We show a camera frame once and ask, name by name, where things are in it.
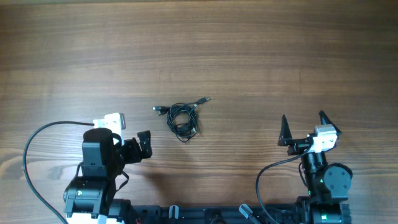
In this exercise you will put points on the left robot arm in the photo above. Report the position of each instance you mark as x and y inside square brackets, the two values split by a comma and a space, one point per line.
[89, 198]

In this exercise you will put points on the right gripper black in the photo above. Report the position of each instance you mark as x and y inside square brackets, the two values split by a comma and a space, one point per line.
[298, 145]

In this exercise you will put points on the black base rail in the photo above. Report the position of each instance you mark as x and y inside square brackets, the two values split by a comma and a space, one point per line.
[281, 213]

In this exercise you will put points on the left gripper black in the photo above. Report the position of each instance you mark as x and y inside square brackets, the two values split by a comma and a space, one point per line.
[135, 155]

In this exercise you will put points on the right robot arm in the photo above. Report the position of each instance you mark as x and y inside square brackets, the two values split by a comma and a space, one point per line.
[327, 184]

